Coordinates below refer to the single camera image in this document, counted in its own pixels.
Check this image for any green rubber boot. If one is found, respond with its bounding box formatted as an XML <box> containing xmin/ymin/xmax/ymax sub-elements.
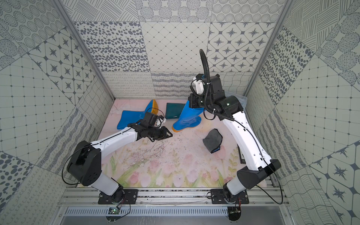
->
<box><xmin>165</xmin><ymin>103</ymin><xmax>185</xmax><ymax>120</ymax></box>

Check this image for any blue rubber boot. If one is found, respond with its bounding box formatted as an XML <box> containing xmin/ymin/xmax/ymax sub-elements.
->
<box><xmin>172</xmin><ymin>101</ymin><xmax>203</xmax><ymax>132</ymax></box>
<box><xmin>117</xmin><ymin>99</ymin><xmax>159</xmax><ymax>130</ymax></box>

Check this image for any grey microfibre cloth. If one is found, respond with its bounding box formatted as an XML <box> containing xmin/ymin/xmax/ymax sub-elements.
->
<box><xmin>202</xmin><ymin>128</ymin><xmax>223</xmax><ymax>154</ymax></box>

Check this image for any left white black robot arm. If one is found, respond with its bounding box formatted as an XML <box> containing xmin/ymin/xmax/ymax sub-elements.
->
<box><xmin>66</xmin><ymin>112</ymin><xmax>173</xmax><ymax>197</ymax></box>

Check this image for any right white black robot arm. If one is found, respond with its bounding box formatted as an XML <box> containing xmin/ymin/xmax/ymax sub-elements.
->
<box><xmin>188</xmin><ymin>74</ymin><xmax>281</xmax><ymax>203</ymax></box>

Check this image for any light blue plastic toolbox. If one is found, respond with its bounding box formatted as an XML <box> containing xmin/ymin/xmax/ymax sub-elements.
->
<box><xmin>225</xmin><ymin>91</ymin><xmax>248</xmax><ymax>110</ymax></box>

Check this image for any white ventilation grille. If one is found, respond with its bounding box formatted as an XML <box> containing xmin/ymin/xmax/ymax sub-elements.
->
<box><xmin>65</xmin><ymin>206</ymin><xmax>228</xmax><ymax>217</ymax></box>

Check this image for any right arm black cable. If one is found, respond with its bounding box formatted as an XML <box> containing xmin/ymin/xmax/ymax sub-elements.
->
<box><xmin>199</xmin><ymin>49</ymin><xmax>212</xmax><ymax>107</ymax></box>

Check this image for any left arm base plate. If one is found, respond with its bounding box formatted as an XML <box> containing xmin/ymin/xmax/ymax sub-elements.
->
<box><xmin>98</xmin><ymin>189</ymin><xmax>139</xmax><ymax>205</ymax></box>

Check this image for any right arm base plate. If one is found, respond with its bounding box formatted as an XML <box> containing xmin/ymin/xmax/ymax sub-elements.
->
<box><xmin>207</xmin><ymin>189</ymin><xmax>249</xmax><ymax>204</ymax></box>

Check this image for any aluminium mounting rail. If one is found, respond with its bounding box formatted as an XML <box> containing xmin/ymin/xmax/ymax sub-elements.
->
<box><xmin>57</xmin><ymin>187</ymin><xmax>290</xmax><ymax>207</ymax></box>

